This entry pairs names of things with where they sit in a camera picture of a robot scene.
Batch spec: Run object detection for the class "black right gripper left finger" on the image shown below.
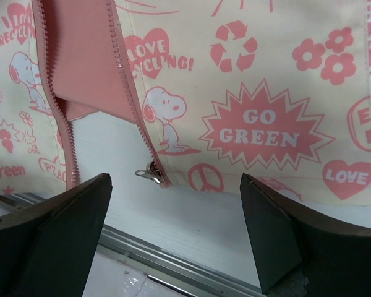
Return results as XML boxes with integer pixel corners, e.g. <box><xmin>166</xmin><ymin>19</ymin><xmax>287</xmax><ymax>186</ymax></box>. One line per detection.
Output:
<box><xmin>0</xmin><ymin>173</ymin><xmax>112</xmax><ymax>297</ymax></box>

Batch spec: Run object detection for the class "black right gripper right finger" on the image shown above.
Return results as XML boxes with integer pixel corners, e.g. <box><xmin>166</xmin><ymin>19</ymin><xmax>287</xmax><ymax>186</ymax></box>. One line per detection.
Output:
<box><xmin>240</xmin><ymin>174</ymin><xmax>371</xmax><ymax>296</ymax></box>

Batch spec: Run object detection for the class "pink and cream printed jacket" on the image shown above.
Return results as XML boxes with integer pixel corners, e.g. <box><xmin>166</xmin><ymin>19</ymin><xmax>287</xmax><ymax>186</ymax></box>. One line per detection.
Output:
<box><xmin>0</xmin><ymin>1</ymin><xmax>371</xmax><ymax>206</ymax></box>

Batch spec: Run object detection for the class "silver zipper slider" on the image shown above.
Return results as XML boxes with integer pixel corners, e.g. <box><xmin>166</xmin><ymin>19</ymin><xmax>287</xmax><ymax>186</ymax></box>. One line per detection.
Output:
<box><xmin>134</xmin><ymin>161</ymin><xmax>164</xmax><ymax>184</ymax></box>

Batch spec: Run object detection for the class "aluminium table edge rail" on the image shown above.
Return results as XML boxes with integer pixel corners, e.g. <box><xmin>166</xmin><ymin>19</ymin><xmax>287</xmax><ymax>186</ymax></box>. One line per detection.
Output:
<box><xmin>0</xmin><ymin>193</ymin><xmax>260</xmax><ymax>297</ymax></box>

